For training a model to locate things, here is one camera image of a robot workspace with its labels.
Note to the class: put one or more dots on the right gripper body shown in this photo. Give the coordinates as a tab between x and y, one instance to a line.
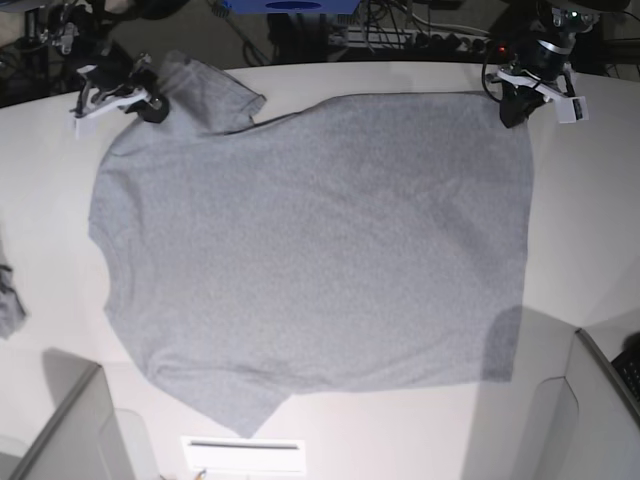
113	72

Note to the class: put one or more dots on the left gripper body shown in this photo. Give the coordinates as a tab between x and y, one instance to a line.
540	64

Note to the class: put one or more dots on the grey T-shirt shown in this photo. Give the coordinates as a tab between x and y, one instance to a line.
368	243

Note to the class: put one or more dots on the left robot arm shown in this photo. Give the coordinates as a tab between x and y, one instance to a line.
541	19

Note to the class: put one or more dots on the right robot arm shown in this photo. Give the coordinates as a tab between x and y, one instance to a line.
73	26

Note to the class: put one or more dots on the black power strip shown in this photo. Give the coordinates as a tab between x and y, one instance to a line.
456	43

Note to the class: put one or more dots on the blue box at top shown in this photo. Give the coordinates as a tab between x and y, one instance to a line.
292	6

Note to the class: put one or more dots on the grey cloth at left edge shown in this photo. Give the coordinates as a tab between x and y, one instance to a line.
13	313

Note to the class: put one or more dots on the black keyboard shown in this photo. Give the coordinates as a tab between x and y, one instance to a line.
627	367

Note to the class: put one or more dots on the grey partition right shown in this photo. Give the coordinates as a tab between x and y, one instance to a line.
583	424

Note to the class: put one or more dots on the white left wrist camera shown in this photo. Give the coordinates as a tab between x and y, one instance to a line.
569	108

